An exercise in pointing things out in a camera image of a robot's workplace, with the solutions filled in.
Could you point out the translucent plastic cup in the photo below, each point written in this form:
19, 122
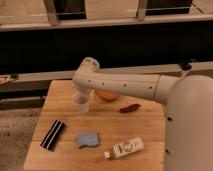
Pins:
82, 102

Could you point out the black striped rectangular box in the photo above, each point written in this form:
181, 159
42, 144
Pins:
52, 136

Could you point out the white labelled bottle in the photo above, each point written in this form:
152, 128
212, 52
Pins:
124, 148

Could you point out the wooden table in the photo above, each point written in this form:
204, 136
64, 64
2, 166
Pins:
104, 118

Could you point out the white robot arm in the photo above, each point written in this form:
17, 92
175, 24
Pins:
188, 102

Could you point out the blue sponge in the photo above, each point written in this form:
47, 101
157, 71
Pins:
88, 139

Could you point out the orange ceramic bowl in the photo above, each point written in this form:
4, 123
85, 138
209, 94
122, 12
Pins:
107, 96

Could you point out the dried red chili pepper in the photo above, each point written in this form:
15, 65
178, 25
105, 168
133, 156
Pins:
130, 108

